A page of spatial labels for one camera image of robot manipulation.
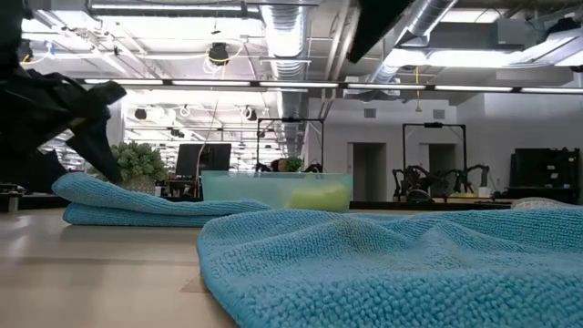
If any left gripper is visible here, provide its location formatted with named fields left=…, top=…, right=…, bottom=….
left=26, top=72, right=128, bottom=183

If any blue microfiber towel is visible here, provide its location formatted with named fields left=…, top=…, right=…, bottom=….
left=51, top=171, right=274, bottom=228

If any yellow microfiber towel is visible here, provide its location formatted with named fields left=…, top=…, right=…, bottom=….
left=286, top=183, right=352, bottom=213

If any grey waffle-weave towel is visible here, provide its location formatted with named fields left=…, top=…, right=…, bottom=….
left=509, top=196, right=583, bottom=211

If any blue towel with white tag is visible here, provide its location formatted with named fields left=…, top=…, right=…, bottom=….
left=196, top=207, right=583, bottom=328

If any black background monitor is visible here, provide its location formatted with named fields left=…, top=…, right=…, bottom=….
left=175, top=143, right=232, bottom=178

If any long ceiling light strip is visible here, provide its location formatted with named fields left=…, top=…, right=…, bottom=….
left=84, top=77, right=583, bottom=95

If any green translucent plastic bin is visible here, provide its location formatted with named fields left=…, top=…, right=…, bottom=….
left=200, top=170, right=354, bottom=214

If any small cactus in white cup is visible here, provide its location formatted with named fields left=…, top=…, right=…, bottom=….
left=476, top=169, right=492, bottom=198

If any black storage cabinet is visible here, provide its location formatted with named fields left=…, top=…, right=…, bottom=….
left=506, top=148, right=580, bottom=205

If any silver ventilation duct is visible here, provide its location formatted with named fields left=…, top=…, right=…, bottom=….
left=259, top=0, right=311, bottom=159
left=363, top=0, right=459, bottom=86

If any yellow hanging cord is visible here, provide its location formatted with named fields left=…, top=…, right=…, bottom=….
left=413, top=66, right=423, bottom=114

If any black metal gantry frame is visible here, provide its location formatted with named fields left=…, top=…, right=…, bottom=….
left=402, top=121, right=468, bottom=183
left=256, top=117, right=326, bottom=174

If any black ceiling-mounted camera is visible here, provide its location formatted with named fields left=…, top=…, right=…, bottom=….
left=208, top=41, right=230, bottom=67

